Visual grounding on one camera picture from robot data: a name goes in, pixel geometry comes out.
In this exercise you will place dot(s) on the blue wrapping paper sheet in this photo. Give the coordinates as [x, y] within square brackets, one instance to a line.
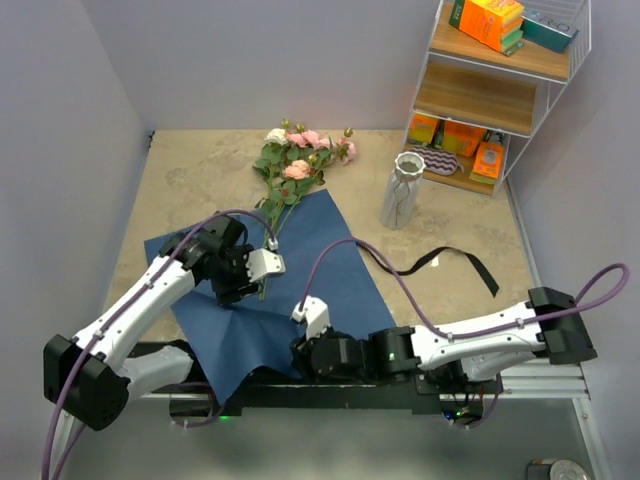
[230, 342]

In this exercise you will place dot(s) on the pink rose stem with buds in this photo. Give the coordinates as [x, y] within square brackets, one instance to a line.
[345, 150]

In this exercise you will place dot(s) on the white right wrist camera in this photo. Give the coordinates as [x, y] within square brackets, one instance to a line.
[313, 313]

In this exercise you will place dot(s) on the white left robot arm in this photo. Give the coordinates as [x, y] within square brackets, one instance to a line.
[81, 374]

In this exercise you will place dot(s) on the orange box on top shelf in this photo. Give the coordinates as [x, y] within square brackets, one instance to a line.
[483, 20]

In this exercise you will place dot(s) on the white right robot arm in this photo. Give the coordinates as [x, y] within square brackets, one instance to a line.
[547, 325]

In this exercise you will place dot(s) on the orange box bottom shelf middle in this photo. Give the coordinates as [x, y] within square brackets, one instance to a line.
[461, 139]

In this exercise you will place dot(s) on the white wire wooden shelf rack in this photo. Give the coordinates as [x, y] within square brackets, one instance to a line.
[464, 81]

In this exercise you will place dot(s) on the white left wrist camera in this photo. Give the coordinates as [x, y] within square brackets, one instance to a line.
[262, 263]

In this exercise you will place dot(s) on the white ribbed ceramic vase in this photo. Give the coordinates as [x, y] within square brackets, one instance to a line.
[401, 190]

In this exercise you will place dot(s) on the orange packet bottom shelf left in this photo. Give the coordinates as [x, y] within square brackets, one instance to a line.
[422, 129]

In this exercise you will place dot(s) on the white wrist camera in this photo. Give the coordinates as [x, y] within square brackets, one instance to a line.
[313, 313]
[262, 263]

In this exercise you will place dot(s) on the metal tin can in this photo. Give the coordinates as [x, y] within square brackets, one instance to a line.
[555, 469]

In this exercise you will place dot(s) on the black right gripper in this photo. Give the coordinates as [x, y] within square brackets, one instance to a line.
[301, 349]

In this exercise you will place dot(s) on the pink rose stem middle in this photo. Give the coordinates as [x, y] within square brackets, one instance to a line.
[305, 139]

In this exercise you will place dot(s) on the black ribbon with gold lettering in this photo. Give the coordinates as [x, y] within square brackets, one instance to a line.
[428, 269]

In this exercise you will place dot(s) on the peach rose stem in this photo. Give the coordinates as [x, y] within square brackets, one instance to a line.
[301, 175]

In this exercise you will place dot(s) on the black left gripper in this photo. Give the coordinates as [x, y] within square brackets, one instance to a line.
[243, 287]

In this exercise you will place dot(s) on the teal box on top shelf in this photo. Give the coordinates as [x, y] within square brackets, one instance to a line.
[547, 31]

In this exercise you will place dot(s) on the stacked colourful sponges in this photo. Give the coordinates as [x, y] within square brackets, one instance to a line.
[511, 35]

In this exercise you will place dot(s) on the orange packet shelf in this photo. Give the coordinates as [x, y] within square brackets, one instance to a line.
[487, 163]
[422, 129]

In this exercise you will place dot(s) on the purple wavy patterned pouch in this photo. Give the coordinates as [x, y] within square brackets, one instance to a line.
[438, 161]

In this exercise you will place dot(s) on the orange packet bottom shelf right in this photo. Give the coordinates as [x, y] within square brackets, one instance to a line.
[487, 163]

